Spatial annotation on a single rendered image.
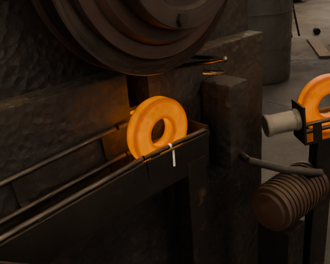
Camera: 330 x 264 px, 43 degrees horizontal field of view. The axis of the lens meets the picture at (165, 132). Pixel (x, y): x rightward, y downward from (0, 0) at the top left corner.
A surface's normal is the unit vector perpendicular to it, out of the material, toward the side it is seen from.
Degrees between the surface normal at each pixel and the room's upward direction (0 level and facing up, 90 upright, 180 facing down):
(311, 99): 90
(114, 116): 90
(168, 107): 90
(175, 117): 90
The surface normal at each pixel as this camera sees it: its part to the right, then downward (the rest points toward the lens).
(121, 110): 0.67, 0.25
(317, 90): 0.12, 0.39
